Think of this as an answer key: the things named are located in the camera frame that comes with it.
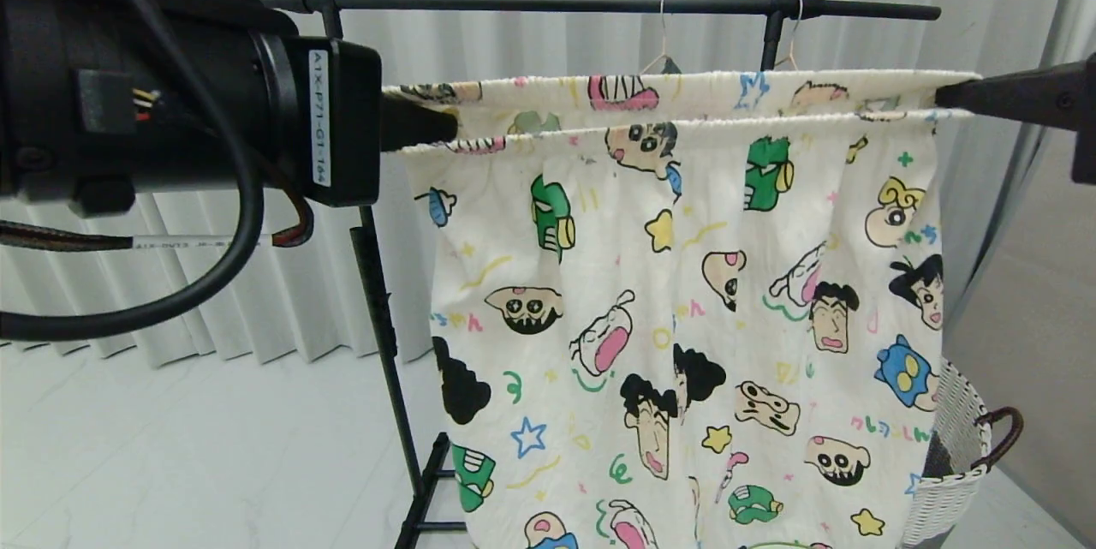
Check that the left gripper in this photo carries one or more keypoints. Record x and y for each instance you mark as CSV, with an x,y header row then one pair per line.
x,y
351,129

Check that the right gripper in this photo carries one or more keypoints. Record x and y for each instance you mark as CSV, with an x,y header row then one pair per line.
x,y
1086,146

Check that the pink clothes hanger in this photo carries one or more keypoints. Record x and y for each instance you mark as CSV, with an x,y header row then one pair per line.
x,y
663,26
796,26

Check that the cream printed garment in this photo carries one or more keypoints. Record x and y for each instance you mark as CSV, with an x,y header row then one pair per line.
x,y
685,318

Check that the black clothes rack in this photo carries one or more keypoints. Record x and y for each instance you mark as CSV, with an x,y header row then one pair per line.
x,y
514,1

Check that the white laundry basket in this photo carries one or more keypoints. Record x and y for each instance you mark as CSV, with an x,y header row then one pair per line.
x,y
959,412

